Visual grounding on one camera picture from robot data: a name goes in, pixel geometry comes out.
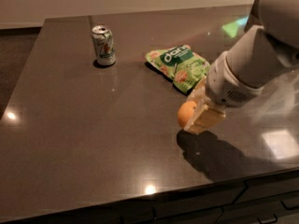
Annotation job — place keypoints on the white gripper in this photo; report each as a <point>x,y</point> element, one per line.
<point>221,85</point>

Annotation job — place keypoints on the orange fruit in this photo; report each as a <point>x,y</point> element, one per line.
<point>185,112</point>

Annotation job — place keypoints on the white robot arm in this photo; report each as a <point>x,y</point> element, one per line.
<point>266,50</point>

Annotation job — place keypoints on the green rice chip bag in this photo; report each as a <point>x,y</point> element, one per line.
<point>181,65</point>

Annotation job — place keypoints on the dark drawer front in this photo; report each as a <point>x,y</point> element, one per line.
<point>269,186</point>

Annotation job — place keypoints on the dark box with snacks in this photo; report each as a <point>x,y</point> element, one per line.
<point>254,18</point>

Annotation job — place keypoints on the green white soda can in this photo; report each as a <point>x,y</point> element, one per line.
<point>103,45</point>

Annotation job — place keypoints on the black drawer handle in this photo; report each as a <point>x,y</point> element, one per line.
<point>268,220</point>

